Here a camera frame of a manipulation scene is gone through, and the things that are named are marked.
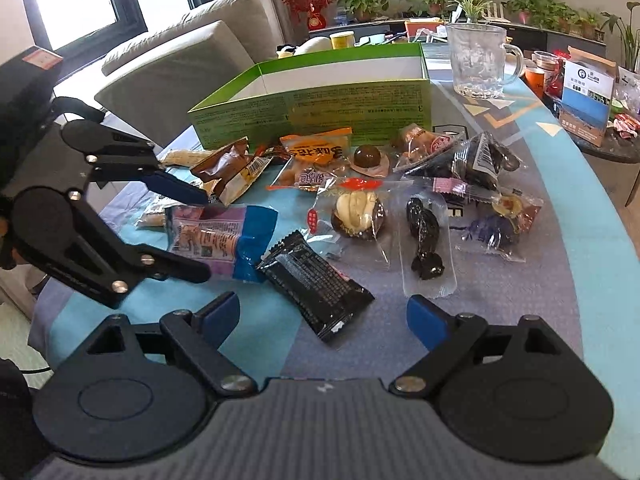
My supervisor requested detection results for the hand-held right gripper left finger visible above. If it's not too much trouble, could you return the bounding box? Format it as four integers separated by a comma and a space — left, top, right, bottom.
80, 292, 259, 398

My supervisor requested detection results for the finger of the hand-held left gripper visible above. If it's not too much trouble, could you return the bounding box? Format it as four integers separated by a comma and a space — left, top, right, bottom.
61, 119, 209, 207
11, 186, 213, 310

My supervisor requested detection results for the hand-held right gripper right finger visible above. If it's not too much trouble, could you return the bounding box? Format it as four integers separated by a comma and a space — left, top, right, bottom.
390, 295, 562, 397

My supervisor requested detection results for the blue sausage packet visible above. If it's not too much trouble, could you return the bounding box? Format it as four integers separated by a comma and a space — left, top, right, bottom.
165, 203, 279, 282

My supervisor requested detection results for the green cardboard box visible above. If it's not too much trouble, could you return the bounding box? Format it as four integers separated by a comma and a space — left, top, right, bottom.
187, 42, 434, 153

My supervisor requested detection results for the cream stick snack packet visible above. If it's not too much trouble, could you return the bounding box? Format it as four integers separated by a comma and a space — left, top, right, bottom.
159, 148, 214, 168

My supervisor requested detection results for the white snack packet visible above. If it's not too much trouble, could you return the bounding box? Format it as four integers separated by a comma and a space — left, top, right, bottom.
134, 195, 172, 232

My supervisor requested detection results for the dark prune clear packet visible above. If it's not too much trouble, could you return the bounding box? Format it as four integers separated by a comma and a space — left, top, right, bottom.
397, 191, 459, 299

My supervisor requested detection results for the purple snack packet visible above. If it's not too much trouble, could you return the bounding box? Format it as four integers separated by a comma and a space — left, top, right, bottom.
449, 187, 544, 262

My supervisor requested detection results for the walnut date clear packet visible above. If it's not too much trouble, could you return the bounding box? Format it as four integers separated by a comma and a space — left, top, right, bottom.
304, 177, 394, 267

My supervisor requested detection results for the beige sofa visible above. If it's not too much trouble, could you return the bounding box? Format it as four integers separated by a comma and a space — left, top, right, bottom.
94, 0, 275, 132

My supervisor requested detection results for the orange snack packet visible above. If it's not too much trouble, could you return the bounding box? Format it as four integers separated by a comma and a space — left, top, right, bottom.
265, 127, 354, 192

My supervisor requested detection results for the black triangular snack packet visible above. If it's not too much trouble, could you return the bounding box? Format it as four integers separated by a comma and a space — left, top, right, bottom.
400, 131, 521, 195

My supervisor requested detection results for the patterned blue table mat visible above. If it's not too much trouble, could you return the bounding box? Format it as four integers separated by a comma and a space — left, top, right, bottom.
27, 42, 640, 480

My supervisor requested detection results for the brown egg clear packet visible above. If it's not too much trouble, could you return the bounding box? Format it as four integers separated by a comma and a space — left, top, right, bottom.
349, 142, 392, 179

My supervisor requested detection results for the reddish brown snack packet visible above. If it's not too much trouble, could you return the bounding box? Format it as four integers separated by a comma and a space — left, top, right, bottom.
391, 122, 469, 167

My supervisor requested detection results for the red flower vase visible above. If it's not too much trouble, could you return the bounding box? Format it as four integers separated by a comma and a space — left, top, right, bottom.
280, 0, 342, 34

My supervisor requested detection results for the dark round side table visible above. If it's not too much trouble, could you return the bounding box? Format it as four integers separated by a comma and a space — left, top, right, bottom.
544, 60, 640, 164

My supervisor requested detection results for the orange cup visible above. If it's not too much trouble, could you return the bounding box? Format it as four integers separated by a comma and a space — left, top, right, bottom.
524, 66, 547, 99

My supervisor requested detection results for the clear glass mug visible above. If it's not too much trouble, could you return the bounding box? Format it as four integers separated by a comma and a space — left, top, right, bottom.
444, 22, 526, 100

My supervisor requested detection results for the blue white paper bag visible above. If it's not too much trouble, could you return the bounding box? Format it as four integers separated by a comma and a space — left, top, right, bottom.
554, 47, 619, 149

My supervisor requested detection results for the dark television cabinet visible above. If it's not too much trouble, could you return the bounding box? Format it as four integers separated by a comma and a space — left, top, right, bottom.
309, 19, 607, 58

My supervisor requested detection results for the spider plant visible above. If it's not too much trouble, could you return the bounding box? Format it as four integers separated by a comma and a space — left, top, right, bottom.
446, 0, 494, 24

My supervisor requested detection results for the tall leafy plant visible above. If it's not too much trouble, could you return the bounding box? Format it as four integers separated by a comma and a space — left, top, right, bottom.
599, 2, 640, 72

